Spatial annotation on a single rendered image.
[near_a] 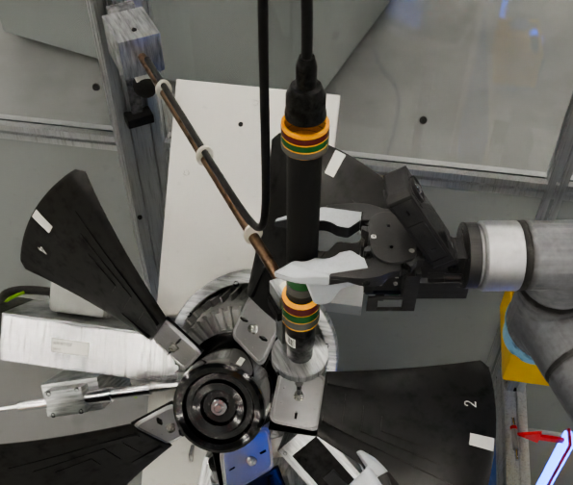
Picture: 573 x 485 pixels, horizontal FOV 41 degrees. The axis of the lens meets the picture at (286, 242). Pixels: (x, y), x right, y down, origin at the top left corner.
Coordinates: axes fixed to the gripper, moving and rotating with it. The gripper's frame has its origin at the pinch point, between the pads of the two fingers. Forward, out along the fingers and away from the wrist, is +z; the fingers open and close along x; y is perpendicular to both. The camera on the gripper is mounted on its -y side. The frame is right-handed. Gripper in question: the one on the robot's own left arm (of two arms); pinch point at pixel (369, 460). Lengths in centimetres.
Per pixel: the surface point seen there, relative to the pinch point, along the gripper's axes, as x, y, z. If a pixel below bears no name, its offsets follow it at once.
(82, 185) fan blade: -26.4, 17.7, 38.4
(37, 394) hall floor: 112, 52, 115
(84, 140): 19, 11, 103
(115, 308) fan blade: -8.5, 20.4, 32.9
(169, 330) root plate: -9.6, 15.2, 24.6
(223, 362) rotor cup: -10.2, 11.1, 16.1
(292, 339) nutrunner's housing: -17.0, 3.7, 10.4
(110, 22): -24, 2, 75
